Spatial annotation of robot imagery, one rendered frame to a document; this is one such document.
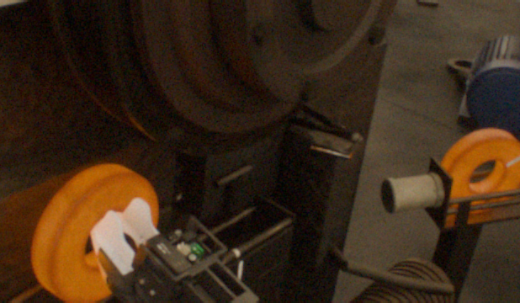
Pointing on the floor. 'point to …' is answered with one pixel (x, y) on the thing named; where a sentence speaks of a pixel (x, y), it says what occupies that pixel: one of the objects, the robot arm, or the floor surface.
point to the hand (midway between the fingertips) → (99, 220)
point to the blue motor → (499, 87)
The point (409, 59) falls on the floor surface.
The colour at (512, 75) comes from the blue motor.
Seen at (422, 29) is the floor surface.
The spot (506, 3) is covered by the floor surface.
